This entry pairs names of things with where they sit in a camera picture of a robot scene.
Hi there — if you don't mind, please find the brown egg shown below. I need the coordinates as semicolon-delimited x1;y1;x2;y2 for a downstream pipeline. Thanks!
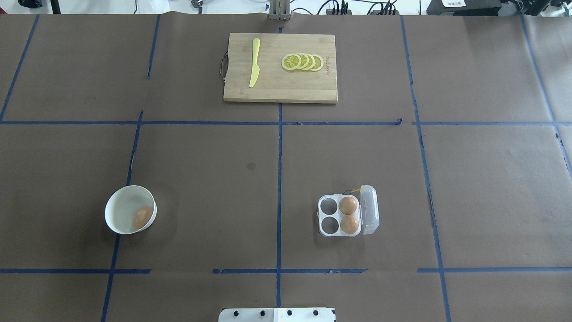
131;206;154;229
341;216;360;236

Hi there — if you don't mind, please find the clear plastic egg box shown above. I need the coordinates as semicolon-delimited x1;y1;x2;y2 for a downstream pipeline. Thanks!
317;185;380;237

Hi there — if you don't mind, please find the brown egg far slot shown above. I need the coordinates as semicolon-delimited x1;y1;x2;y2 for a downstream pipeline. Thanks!
339;195;359;216

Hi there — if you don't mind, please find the wooden cutting board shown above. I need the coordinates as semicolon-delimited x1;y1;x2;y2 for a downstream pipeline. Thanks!
223;33;338;104

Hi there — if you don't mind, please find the front lemon slice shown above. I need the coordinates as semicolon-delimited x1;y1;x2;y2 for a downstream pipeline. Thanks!
281;54;302;71

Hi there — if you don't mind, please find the lemon slice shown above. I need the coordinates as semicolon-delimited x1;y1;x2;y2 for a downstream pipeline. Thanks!
281;54;302;71
296;53;311;71
309;55;324;72
307;54;313;71

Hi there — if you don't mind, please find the yellow plastic knife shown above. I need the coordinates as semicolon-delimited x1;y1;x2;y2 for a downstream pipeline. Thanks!
249;38;260;88

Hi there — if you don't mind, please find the white ceramic bowl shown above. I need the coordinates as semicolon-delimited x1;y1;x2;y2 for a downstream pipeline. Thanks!
105;185;157;235

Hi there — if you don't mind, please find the black device on desk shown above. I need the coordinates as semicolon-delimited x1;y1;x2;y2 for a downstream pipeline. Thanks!
426;0;502;16

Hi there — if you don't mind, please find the grey camera stand post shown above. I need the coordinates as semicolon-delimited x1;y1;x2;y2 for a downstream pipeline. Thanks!
269;0;291;21

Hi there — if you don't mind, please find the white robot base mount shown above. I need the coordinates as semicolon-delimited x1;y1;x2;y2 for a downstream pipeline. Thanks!
218;307;336;322

